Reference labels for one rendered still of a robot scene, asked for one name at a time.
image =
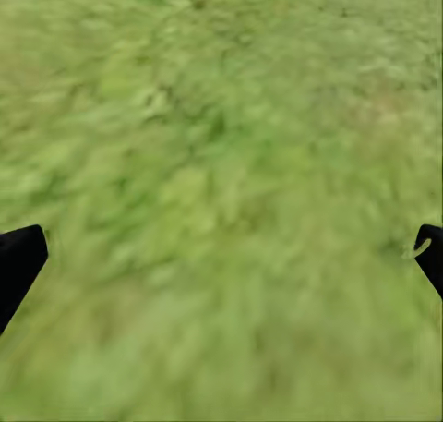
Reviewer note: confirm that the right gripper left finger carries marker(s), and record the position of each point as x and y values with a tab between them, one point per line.
23	252

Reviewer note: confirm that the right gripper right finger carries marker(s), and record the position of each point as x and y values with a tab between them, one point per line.
428	251

